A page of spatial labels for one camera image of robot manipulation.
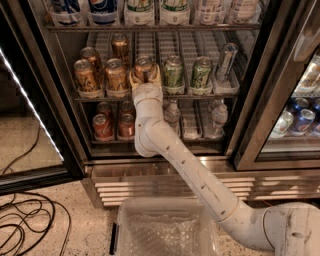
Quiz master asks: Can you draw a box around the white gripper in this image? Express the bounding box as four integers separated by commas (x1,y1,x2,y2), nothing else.
129,64,163,120

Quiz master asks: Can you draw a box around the orange can lane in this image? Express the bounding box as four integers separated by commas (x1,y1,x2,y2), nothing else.
134,55,153,83
105,58,128,92
111,33,129,66

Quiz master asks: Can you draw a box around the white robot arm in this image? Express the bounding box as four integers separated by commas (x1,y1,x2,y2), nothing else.
129,71,320,256

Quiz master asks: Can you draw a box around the green can left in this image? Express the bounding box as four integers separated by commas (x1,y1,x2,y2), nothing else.
164,55,183,88

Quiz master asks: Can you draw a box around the green can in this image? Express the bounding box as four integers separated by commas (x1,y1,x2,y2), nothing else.
164,55,183,88
191,56,213,89

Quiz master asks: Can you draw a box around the red can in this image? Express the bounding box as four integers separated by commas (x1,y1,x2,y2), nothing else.
92,114,113,138
119,114,135,138
119,101,135,115
96,102,113,119

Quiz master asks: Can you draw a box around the red can back left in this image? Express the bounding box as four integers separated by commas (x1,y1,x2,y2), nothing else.
96,102,113,119

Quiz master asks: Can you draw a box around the green can right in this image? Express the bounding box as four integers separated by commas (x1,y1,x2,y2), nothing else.
191,56,213,89

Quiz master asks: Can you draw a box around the orange can front left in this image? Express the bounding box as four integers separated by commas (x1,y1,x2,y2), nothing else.
74,59,100,92

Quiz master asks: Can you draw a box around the orange can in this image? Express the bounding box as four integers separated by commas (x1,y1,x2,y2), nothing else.
74,59,100,92
80,47,103,84

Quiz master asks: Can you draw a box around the orange can behind left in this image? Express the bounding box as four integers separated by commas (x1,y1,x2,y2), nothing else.
80,47,103,84

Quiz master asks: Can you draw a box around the red can front left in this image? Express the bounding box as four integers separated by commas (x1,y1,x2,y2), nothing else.
92,114,113,138

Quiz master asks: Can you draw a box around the slim silver can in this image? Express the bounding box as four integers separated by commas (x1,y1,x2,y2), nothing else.
216,43,238,81

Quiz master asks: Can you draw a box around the open glass fridge door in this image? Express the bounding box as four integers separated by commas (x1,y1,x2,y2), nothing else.
0,0,85,195

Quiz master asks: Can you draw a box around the closed right fridge door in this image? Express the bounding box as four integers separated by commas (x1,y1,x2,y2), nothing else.
226,0,320,172

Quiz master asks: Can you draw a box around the silver can right fridge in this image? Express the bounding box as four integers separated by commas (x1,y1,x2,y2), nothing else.
270,111,293,139

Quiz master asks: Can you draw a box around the blue can right fridge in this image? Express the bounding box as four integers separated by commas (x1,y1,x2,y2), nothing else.
290,109,315,135

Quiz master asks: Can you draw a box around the clear water bottle left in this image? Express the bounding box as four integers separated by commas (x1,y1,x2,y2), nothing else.
164,101,181,135

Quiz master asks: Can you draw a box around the clear water bottle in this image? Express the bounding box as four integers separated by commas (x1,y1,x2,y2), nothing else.
207,99,228,139
164,101,181,135

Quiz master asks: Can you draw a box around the green label bottle left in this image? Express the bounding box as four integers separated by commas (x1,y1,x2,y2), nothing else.
124,0,154,26

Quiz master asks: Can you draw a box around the green label bottle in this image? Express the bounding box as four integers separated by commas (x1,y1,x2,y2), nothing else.
160,0,190,25
124,0,154,26

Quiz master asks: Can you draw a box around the green label bottle right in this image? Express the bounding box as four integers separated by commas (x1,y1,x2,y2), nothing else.
160,0,190,25

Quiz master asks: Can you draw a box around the clear water bottle right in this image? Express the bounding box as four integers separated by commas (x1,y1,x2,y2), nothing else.
207,99,228,139

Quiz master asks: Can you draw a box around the blue pepsi bottle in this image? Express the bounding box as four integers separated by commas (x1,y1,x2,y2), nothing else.
88,0,117,25
50,0,82,26

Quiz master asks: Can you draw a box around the white label bottle left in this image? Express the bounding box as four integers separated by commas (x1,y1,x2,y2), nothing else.
194,0,226,25

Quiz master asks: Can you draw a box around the white label bottle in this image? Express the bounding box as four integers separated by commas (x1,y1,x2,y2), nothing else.
194,0,226,25
228,0,261,24

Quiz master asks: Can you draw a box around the blue pepsi bottle left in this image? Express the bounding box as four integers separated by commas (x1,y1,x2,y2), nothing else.
50,0,82,26

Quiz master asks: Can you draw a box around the white label bottle right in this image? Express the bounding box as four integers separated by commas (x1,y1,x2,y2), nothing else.
228,0,261,24

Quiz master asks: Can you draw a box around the clear plastic bin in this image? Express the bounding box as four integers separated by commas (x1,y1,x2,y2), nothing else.
109,198,220,256

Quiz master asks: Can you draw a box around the black cable on floor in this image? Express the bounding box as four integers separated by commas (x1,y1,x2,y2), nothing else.
0,126,73,256

